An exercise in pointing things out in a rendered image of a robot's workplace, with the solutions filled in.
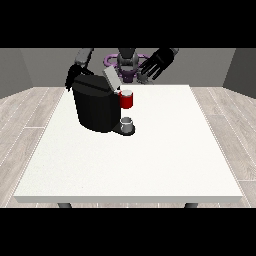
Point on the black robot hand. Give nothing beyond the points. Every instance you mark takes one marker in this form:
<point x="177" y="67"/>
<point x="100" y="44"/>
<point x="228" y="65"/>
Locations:
<point x="70" y="76"/>
<point x="161" y="60"/>

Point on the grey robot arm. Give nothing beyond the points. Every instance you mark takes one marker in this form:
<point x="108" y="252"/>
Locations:
<point x="83" y="56"/>
<point x="175" y="51"/>

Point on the small grey coffee pod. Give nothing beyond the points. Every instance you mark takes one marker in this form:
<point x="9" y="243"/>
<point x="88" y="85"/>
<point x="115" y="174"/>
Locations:
<point x="143" y="79"/>

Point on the black coffee machine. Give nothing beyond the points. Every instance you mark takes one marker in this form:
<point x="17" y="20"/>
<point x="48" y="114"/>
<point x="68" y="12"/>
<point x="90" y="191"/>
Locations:
<point x="95" y="106"/>

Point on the pale grey machine lid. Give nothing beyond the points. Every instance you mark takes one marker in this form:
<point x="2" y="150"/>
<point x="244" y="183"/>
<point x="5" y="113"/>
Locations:
<point x="111" y="77"/>

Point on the red pod holder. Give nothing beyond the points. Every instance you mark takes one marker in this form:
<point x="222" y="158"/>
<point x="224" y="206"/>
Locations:
<point x="126" y="101"/>

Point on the grey robot trunk purple rings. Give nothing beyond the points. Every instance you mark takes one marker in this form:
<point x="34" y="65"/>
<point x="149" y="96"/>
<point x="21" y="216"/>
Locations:
<point x="126" y="61"/>

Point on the small grey cup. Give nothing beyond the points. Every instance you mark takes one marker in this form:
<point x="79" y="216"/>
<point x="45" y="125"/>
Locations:
<point x="126" y="126"/>

